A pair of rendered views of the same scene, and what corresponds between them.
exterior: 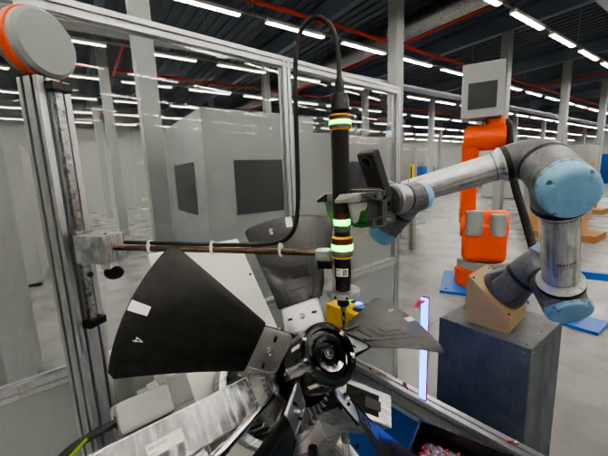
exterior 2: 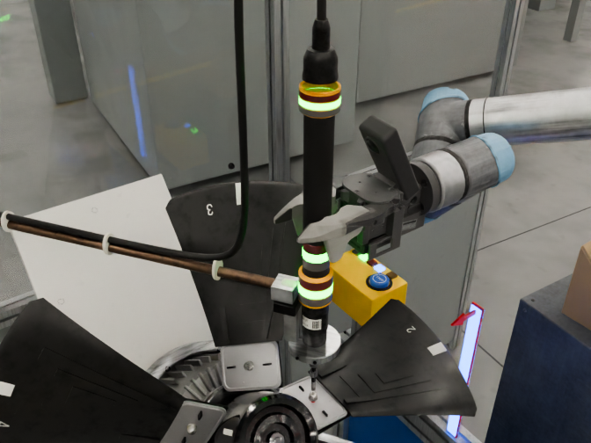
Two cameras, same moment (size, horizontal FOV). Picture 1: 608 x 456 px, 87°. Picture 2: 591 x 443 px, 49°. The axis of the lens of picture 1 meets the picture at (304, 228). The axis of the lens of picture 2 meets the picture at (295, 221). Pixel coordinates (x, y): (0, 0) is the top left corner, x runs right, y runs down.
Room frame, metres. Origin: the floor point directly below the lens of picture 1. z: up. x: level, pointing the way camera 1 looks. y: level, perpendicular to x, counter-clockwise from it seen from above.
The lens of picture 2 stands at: (0.02, -0.11, 1.91)
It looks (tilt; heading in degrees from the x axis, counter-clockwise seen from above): 33 degrees down; 5
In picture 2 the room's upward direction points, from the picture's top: straight up
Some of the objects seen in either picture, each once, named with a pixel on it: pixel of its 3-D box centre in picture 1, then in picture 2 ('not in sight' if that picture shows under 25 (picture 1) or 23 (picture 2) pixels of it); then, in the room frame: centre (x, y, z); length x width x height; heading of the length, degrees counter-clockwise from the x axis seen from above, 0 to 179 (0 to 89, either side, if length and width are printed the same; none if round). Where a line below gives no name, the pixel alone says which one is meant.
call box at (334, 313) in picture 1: (350, 318); (363, 290); (1.10, -0.16, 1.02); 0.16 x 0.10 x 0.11; 41
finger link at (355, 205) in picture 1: (353, 208); (334, 241); (0.63, -0.10, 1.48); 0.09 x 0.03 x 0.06; 141
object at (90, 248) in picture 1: (99, 247); not in sight; (0.80, 0.53, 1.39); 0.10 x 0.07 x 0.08; 76
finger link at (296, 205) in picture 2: (332, 206); (304, 219); (0.67, -0.06, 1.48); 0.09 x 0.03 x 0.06; 120
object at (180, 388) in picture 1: (175, 374); not in sight; (0.96, 0.44, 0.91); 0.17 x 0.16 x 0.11; 41
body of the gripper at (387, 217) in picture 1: (374, 205); (384, 205); (0.72, -0.16, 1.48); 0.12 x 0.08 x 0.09; 130
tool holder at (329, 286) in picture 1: (337, 272); (307, 316); (0.65, -0.07, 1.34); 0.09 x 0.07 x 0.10; 75
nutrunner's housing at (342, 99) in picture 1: (341, 198); (317, 217); (0.64, -0.08, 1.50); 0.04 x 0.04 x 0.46
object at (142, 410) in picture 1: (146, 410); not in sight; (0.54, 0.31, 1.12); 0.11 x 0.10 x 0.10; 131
